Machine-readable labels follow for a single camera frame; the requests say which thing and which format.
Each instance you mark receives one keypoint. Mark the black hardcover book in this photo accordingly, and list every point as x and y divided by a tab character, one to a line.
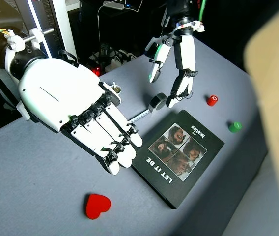
210	147

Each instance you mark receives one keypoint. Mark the red cylinder block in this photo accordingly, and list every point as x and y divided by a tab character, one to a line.
212	100

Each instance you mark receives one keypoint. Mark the grey flat device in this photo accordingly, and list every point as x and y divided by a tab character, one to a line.
113	5

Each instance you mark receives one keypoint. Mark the white column with light strip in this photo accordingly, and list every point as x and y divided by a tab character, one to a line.
61	24

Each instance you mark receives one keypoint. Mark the red heart block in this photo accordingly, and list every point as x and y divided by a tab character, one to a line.
97	206

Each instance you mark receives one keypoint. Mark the power strip with plugs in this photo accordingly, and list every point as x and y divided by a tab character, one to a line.
116	61

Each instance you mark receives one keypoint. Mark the white and black tape measure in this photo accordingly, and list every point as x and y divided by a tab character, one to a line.
156	102

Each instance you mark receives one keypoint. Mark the green cylinder block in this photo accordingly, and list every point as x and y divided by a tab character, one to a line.
235	126

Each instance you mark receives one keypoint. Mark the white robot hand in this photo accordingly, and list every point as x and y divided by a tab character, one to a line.
185	51
56	93

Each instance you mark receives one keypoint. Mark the beige wooden panel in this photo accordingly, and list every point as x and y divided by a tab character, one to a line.
277	73

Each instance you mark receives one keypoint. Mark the small white cup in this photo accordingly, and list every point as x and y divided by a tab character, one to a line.
117	89

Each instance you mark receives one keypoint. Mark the grey table cloth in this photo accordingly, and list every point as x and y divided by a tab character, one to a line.
43	172

